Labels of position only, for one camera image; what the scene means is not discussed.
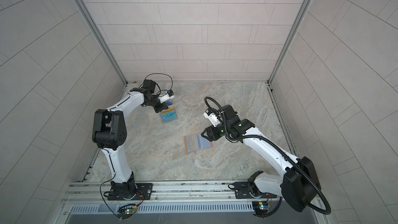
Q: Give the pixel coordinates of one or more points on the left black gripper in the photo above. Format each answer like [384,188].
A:
[161,106]

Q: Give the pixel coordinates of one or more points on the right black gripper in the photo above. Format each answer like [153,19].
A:
[211,131]

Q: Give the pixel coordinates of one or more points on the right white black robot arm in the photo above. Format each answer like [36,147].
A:
[296,182]

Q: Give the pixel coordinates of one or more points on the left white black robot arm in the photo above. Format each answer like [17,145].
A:
[110,133]

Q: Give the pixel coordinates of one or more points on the gold beige card on table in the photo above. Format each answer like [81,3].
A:
[170,108]

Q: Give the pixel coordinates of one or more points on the teal card on table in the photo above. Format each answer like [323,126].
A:
[169,116]

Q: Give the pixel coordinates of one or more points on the white ventilation grille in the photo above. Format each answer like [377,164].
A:
[170,207]

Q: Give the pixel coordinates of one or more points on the right green circuit board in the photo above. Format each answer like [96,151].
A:
[260,208]

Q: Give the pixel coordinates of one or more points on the green circuit board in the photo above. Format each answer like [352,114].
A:
[128,209]
[260,208]

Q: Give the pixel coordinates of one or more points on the left green circuit board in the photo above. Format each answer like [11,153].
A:
[128,209]

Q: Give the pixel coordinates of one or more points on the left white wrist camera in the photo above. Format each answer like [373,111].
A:
[169,95]

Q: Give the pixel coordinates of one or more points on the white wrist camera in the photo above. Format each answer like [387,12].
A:
[212,117]
[169,95]

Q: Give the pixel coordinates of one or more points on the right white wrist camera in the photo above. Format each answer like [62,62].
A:
[212,117]

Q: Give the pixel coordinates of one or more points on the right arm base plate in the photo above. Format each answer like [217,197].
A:
[247,190]

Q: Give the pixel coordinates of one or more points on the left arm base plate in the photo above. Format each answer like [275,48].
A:
[119,192]

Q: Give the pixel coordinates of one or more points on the aluminium mounting rail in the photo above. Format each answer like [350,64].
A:
[179,191]

